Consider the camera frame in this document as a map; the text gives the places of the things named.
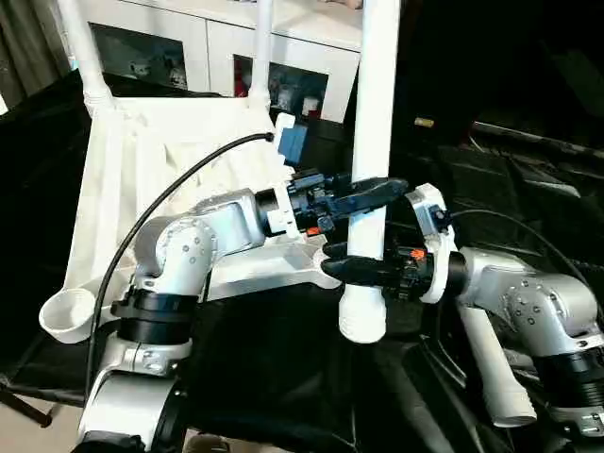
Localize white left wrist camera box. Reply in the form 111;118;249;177
267;111;312;239

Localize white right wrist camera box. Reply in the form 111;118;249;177
404;181;461;306

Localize black work mat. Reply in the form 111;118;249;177
0;66;604;453

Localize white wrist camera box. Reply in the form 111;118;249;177
267;111;312;239
404;181;461;306

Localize dark grey curtain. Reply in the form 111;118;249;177
0;0;72;109

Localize grey metal frame leg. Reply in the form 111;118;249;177
0;382;56;428

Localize white plastic table top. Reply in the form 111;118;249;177
38;94;355;343

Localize dark metal rod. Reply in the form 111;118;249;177
472;121;604;157

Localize dark robot foot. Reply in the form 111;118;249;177
184;436;237;453

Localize white plastic table leg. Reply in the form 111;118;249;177
57;0;116;114
247;0;277;107
338;0;403;345
458;300;541;428

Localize white glass-door cabinet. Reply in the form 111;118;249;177
80;0;364;124

